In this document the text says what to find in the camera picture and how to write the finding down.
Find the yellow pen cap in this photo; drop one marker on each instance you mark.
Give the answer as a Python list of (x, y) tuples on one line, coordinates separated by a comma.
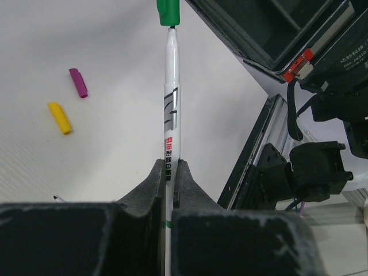
[(60, 117)]

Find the dark green pen cap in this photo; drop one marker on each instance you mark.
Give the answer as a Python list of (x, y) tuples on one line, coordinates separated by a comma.
[(169, 12)]

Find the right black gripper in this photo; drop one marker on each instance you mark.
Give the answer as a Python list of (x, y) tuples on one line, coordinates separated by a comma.
[(318, 43)]

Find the magenta pen cap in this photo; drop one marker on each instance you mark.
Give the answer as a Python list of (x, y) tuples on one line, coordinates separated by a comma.
[(79, 82)]

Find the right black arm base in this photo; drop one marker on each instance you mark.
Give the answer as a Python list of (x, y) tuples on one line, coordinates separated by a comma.
[(313, 173)]

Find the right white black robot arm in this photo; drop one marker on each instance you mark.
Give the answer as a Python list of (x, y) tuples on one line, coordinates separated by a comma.
[(351, 109)]

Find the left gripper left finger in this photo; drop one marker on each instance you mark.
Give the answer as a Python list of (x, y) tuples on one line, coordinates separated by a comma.
[(125, 237)]

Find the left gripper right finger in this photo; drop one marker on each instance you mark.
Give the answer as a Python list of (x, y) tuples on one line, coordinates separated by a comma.
[(209, 240)]

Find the green-end white pen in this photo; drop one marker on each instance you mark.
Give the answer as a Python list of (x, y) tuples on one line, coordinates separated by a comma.
[(172, 130)]

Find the aluminium rail frame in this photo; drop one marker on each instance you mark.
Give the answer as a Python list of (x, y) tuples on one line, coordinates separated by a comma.
[(271, 127)]

